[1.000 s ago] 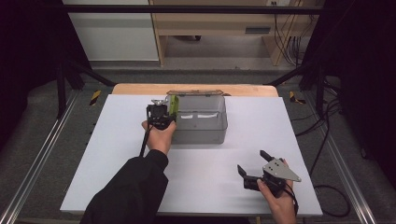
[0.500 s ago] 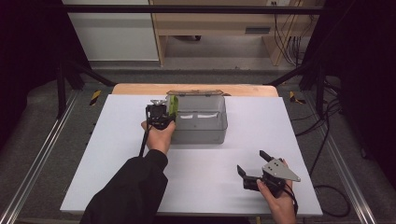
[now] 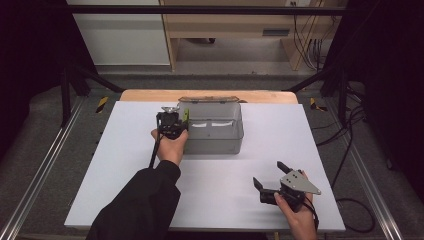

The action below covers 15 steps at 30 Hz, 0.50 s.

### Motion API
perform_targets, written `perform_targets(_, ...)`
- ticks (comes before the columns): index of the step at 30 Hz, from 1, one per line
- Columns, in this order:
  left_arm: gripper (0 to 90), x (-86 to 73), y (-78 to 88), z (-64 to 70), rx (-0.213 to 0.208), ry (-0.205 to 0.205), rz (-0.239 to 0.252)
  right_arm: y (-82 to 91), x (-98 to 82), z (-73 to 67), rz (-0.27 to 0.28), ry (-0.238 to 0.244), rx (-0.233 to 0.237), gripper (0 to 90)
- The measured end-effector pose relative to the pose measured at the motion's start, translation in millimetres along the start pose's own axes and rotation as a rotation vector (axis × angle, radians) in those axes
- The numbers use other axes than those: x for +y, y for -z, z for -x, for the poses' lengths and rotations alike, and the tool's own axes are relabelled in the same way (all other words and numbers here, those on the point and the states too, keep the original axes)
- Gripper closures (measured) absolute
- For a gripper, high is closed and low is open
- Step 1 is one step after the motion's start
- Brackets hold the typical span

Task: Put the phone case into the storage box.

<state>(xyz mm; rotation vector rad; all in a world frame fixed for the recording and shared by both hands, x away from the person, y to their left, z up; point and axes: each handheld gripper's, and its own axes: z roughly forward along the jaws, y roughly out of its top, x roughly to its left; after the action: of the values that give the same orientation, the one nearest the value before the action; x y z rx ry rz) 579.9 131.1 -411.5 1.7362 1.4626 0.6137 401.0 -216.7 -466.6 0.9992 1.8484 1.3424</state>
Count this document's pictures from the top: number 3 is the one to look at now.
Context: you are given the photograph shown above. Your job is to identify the metal floor rail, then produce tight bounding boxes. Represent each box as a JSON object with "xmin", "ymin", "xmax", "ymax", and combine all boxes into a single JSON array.
[
  {"xmin": 324, "ymin": 99, "xmax": 405, "ymax": 240},
  {"xmin": 0, "ymin": 96, "xmax": 85, "ymax": 240}
]

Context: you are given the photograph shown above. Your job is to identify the hanging black cables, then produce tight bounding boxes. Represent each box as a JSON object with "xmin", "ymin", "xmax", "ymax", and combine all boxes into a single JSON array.
[{"xmin": 291, "ymin": 2, "xmax": 325, "ymax": 72}]

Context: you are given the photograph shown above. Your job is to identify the wooden desk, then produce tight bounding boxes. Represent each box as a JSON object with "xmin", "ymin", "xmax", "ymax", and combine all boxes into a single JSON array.
[{"xmin": 158, "ymin": 0, "xmax": 348, "ymax": 72}]

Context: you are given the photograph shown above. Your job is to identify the grey transparent storage box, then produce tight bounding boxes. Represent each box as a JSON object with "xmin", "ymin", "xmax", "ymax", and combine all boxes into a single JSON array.
[{"xmin": 176, "ymin": 95, "xmax": 245, "ymax": 156}]

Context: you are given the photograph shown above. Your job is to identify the black curtain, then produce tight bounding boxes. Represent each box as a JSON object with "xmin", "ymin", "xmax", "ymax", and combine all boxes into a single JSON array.
[
  {"xmin": 322, "ymin": 0, "xmax": 424, "ymax": 196},
  {"xmin": 0, "ymin": 0, "xmax": 98, "ymax": 163}
]

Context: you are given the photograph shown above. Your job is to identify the black looped floor cable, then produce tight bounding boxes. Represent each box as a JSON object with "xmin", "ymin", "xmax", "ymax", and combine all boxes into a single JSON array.
[{"xmin": 334, "ymin": 197, "xmax": 376, "ymax": 234}]

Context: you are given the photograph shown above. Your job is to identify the hand-held gripper cable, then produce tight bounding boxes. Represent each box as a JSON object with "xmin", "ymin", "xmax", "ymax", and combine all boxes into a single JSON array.
[
  {"xmin": 148, "ymin": 132, "xmax": 164, "ymax": 170},
  {"xmin": 302, "ymin": 195, "xmax": 320, "ymax": 232}
]

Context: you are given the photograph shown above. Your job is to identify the black floor cables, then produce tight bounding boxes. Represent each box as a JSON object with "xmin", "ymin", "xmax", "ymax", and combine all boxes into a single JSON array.
[{"xmin": 311, "ymin": 83, "xmax": 368, "ymax": 186}]

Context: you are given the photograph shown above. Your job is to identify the black frame stand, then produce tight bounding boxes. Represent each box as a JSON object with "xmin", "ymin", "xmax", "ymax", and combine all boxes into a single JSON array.
[
  {"xmin": 59, "ymin": 62, "xmax": 125, "ymax": 128},
  {"xmin": 282, "ymin": 63, "xmax": 350, "ymax": 128}
]

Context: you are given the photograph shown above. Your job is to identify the person's right hand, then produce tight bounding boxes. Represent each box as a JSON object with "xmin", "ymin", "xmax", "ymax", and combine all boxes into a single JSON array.
[{"xmin": 273, "ymin": 170, "xmax": 318, "ymax": 236}]

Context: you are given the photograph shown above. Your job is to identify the wooden table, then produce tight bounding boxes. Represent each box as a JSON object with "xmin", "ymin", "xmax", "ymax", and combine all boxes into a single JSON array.
[{"xmin": 119, "ymin": 89, "xmax": 299, "ymax": 104}]

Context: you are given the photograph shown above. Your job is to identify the black frame crossbar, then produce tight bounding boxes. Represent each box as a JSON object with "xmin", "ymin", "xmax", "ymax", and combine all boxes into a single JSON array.
[{"xmin": 65, "ymin": 4, "xmax": 348, "ymax": 16}]

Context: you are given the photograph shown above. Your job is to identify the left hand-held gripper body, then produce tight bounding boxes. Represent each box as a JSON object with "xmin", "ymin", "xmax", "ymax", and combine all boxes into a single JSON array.
[{"xmin": 155, "ymin": 105, "xmax": 184, "ymax": 140}]

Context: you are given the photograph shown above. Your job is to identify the white board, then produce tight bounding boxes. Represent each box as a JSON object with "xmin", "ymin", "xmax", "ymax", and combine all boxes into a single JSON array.
[{"xmin": 64, "ymin": 100, "xmax": 347, "ymax": 233}]

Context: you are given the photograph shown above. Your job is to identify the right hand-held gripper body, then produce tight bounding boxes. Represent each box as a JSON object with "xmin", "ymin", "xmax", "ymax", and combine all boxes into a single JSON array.
[{"xmin": 259, "ymin": 169, "xmax": 322, "ymax": 213}]

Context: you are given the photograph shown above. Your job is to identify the left hand-held gripper cable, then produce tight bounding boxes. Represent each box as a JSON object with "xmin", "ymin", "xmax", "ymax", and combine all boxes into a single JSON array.
[{"xmin": 148, "ymin": 132, "xmax": 164, "ymax": 170}]

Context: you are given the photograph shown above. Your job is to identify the person's left hand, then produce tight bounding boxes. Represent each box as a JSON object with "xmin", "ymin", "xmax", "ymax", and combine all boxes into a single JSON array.
[{"xmin": 151, "ymin": 128, "xmax": 190, "ymax": 167}]

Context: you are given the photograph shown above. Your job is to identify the white cabinet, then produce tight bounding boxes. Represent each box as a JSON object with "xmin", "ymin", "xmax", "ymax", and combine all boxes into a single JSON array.
[{"xmin": 65, "ymin": 0, "xmax": 171, "ymax": 67}]

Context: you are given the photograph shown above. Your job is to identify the right hand-held gripper cable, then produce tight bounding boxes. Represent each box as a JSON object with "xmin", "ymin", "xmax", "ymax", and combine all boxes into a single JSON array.
[{"xmin": 302, "ymin": 195, "xmax": 320, "ymax": 232}]

